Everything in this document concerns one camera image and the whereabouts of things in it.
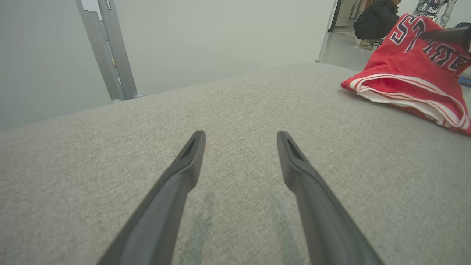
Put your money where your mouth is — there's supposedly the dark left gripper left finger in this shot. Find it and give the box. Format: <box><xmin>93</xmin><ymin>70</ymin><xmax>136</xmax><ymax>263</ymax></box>
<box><xmin>96</xmin><ymin>130</ymin><xmax>206</xmax><ymax>265</ymax></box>

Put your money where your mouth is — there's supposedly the red jersey with white trim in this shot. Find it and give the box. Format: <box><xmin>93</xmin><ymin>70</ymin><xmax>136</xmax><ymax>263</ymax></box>
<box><xmin>340</xmin><ymin>14</ymin><xmax>471</xmax><ymax>137</ymax></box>

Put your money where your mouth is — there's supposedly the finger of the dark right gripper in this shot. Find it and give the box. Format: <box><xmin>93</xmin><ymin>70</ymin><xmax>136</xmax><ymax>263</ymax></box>
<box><xmin>419</xmin><ymin>26</ymin><xmax>471</xmax><ymax>52</ymax></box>

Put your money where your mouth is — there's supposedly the crouching person in black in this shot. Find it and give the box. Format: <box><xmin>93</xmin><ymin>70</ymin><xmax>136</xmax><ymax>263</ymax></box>
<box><xmin>353</xmin><ymin>0</ymin><xmax>403</xmax><ymax>50</ymax></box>

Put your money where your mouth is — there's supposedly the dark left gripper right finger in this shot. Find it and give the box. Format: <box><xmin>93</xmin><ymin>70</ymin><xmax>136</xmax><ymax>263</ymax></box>
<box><xmin>277</xmin><ymin>131</ymin><xmax>385</xmax><ymax>265</ymax></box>

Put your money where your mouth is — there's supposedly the grey metal frame post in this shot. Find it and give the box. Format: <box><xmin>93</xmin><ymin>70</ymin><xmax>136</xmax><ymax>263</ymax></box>
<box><xmin>75</xmin><ymin>0</ymin><xmax>138</xmax><ymax>102</ymax></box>

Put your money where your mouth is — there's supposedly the dark door frame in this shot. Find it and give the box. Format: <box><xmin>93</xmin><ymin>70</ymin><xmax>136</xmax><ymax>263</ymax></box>
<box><xmin>327</xmin><ymin>0</ymin><xmax>343</xmax><ymax>33</ymax></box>

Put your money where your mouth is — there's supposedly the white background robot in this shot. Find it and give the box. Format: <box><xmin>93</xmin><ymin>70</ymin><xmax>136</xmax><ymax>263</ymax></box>
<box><xmin>414</xmin><ymin>0</ymin><xmax>458</xmax><ymax>28</ymax></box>

